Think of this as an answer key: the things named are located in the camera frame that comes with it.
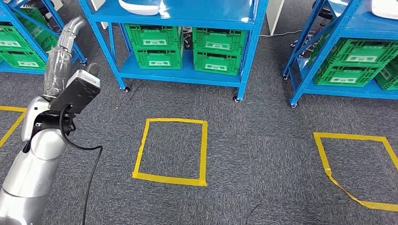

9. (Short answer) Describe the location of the white desk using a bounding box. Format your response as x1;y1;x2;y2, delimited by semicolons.
90;0;108;21
267;0;285;36

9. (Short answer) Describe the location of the blue metal shelf rack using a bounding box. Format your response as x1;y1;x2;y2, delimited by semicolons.
0;0;88;75
77;0;269;103
282;0;398;108

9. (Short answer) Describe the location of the black left wrist camera cable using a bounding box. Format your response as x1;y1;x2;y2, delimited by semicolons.
59;105;103;225

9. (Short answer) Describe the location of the white floor cable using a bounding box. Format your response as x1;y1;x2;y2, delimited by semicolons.
260;29;303;38

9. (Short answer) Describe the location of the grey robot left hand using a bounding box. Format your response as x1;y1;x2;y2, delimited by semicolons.
43;16;101;99

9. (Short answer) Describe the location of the white plastic part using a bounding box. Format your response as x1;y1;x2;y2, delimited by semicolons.
371;0;398;20
118;0;160;16

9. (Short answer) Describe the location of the yellow floor tape square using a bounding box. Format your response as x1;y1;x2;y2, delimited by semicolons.
0;105;27;148
313;132;398;212
131;118;208;187

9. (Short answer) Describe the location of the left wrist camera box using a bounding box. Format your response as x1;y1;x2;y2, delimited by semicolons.
48;69;102;115

